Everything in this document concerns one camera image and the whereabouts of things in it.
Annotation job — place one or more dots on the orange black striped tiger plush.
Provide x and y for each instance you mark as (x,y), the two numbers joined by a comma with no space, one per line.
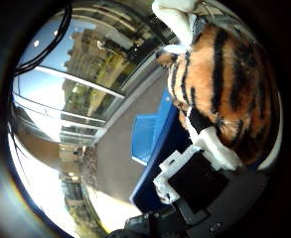
(224,86)

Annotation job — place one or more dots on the dark blue plastic container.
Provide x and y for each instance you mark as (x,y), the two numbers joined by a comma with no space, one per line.
(151,132)

